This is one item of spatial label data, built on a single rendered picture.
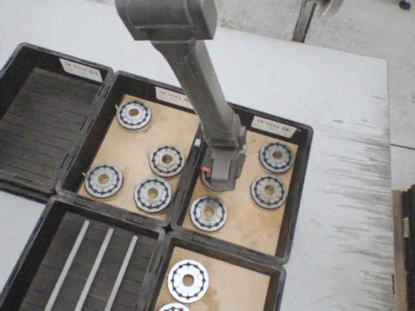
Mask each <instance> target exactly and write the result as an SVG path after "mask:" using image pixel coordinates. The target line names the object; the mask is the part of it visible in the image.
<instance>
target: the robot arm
mask: <svg viewBox="0 0 415 311"><path fill-rule="evenodd" d="M115 8H116V11H117V14H118V16H119V17H120V19H121V21H122V23H124V25H125V27H126V28H127V30H128V31H129V33H130V35H131V36H132V38H133V40H134V41H149V42H150V43H151V45H152V46H153V47H154V48H155V49H156V50H157V51H159V52H160V53H161V55H162V56H163V57H164V58H165V60H166V61H167V63H168V64H169V66H170V68H171V69H172V71H173V74H174V76H176V78H177V80H178V81H179V83H180V85H181V87H182V89H183V91H184V93H185V95H186V97H187V99H188V100H189V102H190V104H191V105H192V107H193V109H194V111H195V112H196V114H197V116H198V118H199V119H200V122H201V130H202V133H203V134H204V135H203V138H204V140H205V142H206V143H207V150H206V153H205V155H204V158H203V161H202V170H204V171H206V172H212V176H211V179H210V184H209V186H210V187H213V188H214V189H218V190H224V191H231V190H235V184H236V180H237V178H239V177H240V175H241V172H242V169H243V165H244V160H245V158H246V155H245V154H242V153H240V152H241V149H243V145H245V140H246V136H247V130H246V128H245V127H243V125H241V122H240V119H239V116H238V115H237V114H235V113H234V111H233V110H232V108H231V107H230V106H229V104H227V102H226V100H225V98H224V94H223V92H222V88H221V86H220V83H219V80H218V78H217V74H216V71H215V68H214V66H213V63H212V61H211V59H210V57H209V53H208V50H207V48H206V44H205V42H204V40H214V38H215V33H216V29H217V21H218V14H217V9H216V6H215V2H214V0H115Z"/></svg>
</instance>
